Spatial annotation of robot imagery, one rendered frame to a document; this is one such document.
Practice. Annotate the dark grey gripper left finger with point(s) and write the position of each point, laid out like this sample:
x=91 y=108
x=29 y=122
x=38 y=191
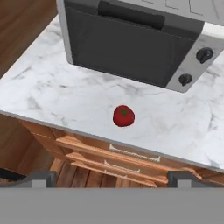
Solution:
x=43 y=177

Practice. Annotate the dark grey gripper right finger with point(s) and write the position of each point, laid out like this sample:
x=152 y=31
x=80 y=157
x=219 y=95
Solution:
x=180 y=177

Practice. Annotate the red tomato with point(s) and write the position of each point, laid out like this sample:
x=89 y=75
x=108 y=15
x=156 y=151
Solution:
x=123 y=116

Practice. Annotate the wooden drawer front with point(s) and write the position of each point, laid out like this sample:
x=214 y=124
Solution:
x=96 y=147
x=96 y=164
x=102 y=172

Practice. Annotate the small black oven knob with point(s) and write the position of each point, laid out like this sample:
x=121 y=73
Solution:
x=185 y=79

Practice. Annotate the large black oven knob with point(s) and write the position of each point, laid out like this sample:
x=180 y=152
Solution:
x=204 y=54

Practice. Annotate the silver toaster oven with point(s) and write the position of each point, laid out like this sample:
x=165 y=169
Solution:
x=128 y=40

